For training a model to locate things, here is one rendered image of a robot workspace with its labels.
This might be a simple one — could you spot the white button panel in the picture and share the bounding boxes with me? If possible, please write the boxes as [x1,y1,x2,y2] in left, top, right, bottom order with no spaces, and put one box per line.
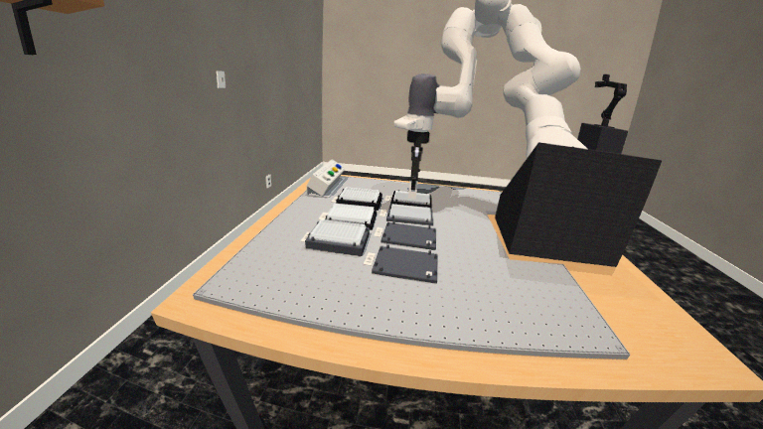
[306,160,346,198]

